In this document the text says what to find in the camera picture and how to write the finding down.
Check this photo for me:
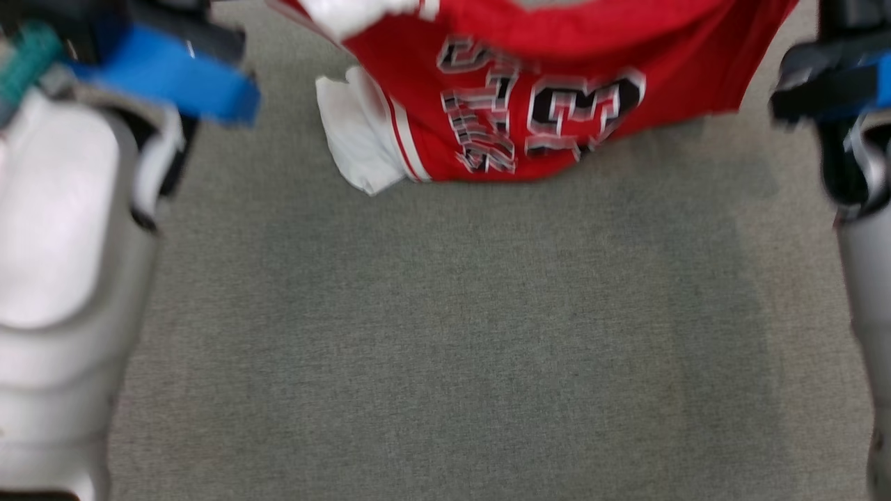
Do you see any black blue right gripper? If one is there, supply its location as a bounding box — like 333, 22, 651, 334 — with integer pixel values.
768, 0, 891, 127

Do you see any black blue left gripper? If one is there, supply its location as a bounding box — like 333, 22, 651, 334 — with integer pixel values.
68, 0, 262, 127

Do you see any red basketball jersey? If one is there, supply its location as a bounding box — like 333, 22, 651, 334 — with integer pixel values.
268, 0, 798, 196

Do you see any teal left camera cable plug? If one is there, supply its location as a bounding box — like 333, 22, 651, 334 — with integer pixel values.
0, 19, 67, 109

